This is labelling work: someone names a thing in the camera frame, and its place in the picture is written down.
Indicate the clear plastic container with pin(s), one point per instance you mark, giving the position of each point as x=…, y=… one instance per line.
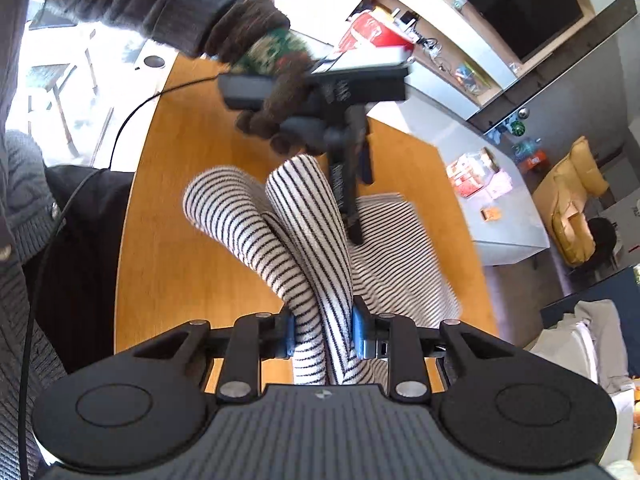
x=470, y=77

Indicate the orange box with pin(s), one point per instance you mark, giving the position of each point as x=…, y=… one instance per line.
x=535, y=161

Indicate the glass jar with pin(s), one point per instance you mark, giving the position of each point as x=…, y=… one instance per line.
x=480, y=165

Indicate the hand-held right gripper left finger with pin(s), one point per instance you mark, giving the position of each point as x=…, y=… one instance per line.
x=286, y=332

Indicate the white wooden television cabinet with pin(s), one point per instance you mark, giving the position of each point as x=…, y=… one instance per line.
x=480, y=50

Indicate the white coffee table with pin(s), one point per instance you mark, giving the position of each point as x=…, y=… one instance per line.
x=510, y=230

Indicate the blue water bottle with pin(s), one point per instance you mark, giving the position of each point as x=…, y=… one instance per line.
x=526, y=147

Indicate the watermelon pattern ball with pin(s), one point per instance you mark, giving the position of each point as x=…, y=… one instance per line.
x=517, y=128

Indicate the striped long-sleeve shirt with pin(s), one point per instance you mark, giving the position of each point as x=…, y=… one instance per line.
x=310, y=260

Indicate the grey sofa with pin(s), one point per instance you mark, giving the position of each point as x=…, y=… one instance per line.
x=620, y=410

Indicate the silver ball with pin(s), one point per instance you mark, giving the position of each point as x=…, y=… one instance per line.
x=523, y=113

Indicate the yellow armchair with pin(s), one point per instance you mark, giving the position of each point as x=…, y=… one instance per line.
x=575, y=185

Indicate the beige blanket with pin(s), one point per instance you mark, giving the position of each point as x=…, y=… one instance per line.
x=600, y=330

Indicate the grey knit cardigan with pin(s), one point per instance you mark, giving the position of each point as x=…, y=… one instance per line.
x=20, y=210

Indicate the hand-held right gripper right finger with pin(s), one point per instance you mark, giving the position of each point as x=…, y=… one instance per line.
x=359, y=330

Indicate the small orange card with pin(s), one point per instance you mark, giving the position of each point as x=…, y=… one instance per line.
x=489, y=213

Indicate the person's left forearm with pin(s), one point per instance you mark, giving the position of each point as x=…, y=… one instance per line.
x=150, y=0

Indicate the black television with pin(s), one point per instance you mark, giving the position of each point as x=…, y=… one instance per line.
x=525, y=0

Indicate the black pants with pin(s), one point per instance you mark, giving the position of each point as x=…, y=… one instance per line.
x=90, y=260

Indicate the black chair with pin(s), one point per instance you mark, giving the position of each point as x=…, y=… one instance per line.
x=602, y=240

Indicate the red box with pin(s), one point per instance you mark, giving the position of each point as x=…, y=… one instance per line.
x=370, y=30

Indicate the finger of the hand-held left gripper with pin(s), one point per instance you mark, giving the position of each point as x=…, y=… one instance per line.
x=368, y=167
x=356, y=232

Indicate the pink box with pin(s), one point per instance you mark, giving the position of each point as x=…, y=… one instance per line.
x=497, y=185

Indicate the person's left hand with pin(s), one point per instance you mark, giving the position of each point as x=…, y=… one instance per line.
x=250, y=25

